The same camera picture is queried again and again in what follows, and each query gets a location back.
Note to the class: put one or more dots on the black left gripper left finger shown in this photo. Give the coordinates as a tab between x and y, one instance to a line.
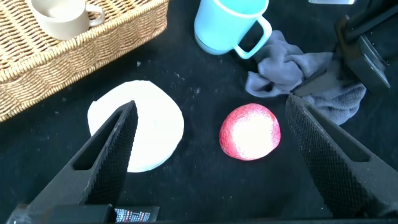
102	161

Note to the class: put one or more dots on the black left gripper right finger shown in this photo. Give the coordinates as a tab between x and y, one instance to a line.
329	168

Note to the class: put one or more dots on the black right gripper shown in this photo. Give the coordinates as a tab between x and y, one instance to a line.
367	43

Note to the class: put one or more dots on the grey cloth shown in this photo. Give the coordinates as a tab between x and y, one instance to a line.
280	68

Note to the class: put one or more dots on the dark jar with printed label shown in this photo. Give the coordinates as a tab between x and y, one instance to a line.
136	215

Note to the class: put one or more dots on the white plastic lid dish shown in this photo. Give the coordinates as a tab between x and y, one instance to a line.
158	124

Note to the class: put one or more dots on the red apple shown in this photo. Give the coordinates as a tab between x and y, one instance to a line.
250	132

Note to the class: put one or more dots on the light blue plastic mug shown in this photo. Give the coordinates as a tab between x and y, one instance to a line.
224	28

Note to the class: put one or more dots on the small beige ceramic cup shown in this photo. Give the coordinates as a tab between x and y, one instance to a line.
59	25

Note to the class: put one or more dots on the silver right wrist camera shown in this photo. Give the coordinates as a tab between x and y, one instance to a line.
331	2

